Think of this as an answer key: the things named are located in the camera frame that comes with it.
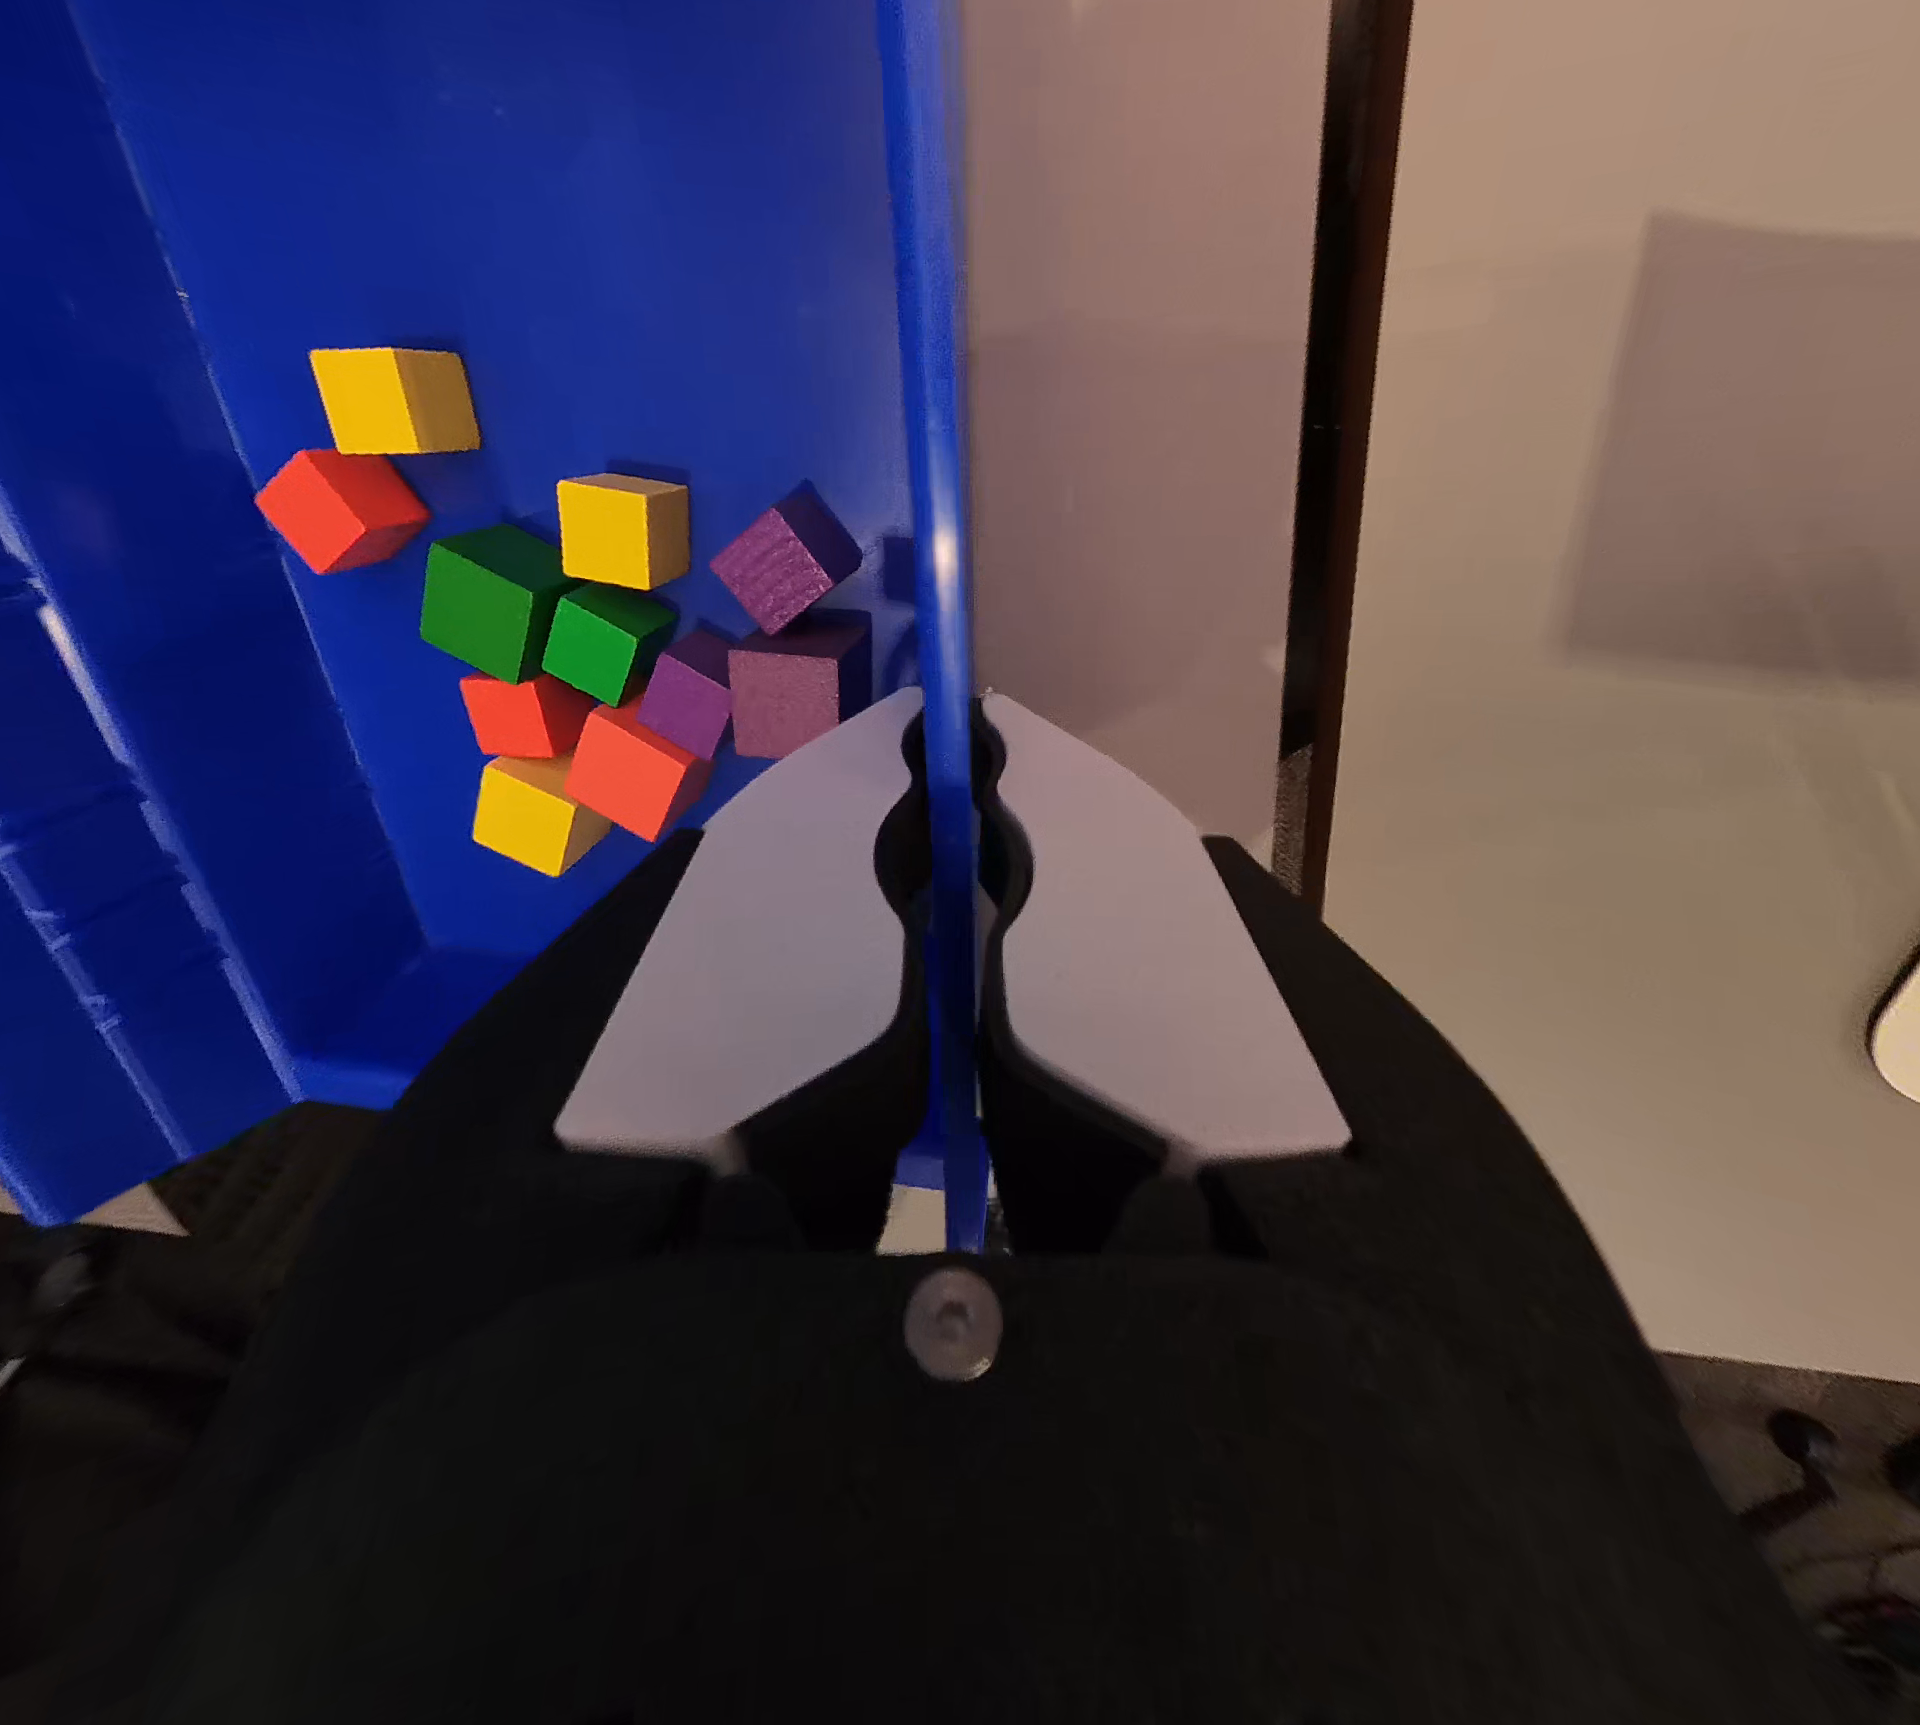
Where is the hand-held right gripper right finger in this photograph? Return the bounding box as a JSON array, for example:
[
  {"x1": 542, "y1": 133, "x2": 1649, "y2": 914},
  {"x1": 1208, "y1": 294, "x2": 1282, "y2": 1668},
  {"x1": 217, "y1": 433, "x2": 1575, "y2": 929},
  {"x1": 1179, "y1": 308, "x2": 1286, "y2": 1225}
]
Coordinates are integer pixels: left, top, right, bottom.
[{"x1": 973, "y1": 693, "x2": 1356, "y2": 1234}]

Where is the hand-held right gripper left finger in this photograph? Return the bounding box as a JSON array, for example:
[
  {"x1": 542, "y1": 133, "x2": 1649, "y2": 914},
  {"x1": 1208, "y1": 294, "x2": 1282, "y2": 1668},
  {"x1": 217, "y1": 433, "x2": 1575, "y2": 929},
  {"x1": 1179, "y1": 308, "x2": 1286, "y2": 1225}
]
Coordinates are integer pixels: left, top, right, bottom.
[{"x1": 552, "y1": 686, "x2": 941, "y2": 1234}]

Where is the blue plastic bin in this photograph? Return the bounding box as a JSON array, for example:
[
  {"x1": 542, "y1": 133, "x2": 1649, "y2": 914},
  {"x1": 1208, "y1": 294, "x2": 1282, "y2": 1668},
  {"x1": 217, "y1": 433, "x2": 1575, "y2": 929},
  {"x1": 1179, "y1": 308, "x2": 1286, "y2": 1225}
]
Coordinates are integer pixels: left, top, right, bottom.
[{"x1": 0, "y1": 0, "x2": 1000, "y2": 1254}]

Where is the white board stand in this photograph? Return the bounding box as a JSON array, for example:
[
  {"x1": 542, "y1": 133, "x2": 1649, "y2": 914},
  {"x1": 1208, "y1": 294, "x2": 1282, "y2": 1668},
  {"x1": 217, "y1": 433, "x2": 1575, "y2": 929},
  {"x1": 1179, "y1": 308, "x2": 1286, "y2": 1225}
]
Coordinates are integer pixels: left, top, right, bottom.
[{"x1": 1866, "y1": 944, "x2": 1920, "y2": 1106}]

